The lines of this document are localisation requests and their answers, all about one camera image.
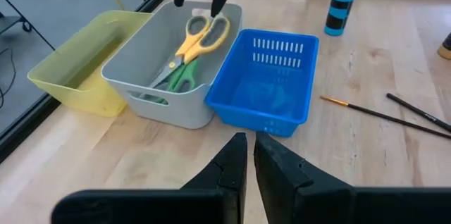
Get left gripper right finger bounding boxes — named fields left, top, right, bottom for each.
left=254, top=131, right=451, bottom=224

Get yellow handled scissors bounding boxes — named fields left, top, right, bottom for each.
left=147, top=13, right=232, bottom=90

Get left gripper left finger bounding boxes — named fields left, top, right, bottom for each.
left=51, top=132, right=247, bottom=224

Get grey plastic bin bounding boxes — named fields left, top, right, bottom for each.
left=101, top=0, right=244, bottom=130

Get green handled scissors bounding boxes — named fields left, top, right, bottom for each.
left=138, top=58, right=201, bottom=106

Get blue slotted plastic basket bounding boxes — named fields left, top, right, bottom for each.
left=204, top=28, right=321, bottom=139

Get blue paint bottle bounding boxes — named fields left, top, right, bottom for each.
left=323, top=0, right=361, bottom=37

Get yellow plastic bin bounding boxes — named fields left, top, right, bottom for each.
left=27, top=9, right=154, bottom=118

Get black wheeled stand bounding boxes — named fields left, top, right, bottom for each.
left=0, top=0, right=56, bottom=51

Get black paintbrush gold ferrule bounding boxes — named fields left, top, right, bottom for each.
left=319, top=94, right=451, bottom=140

